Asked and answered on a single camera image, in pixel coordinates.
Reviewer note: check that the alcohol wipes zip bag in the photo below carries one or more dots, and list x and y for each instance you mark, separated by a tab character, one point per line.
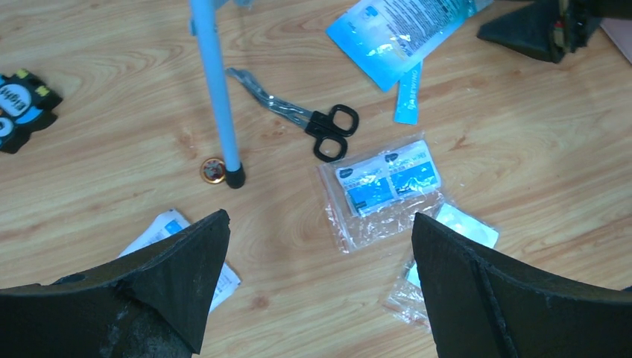
376	194

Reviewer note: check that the large blue cotton packet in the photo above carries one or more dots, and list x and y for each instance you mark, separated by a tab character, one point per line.
387	38

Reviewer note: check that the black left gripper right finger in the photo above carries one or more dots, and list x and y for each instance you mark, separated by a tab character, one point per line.
516	310

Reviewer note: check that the white pad in plastic bag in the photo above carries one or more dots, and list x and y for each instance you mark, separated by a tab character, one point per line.
427	285

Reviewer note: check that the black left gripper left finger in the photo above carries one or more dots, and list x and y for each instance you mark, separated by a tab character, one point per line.
153	302

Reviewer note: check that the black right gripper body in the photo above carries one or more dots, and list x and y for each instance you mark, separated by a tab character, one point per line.
578	17

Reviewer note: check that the black handled scissors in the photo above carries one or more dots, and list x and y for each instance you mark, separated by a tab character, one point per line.
320	126

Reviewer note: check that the blue bandage strip packet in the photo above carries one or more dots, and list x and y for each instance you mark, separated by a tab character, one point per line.
407	106

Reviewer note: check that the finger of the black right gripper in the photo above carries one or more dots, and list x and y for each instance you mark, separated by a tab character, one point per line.
528	31

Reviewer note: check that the small red gold tin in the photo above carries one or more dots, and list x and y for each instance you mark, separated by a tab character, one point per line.
213	170

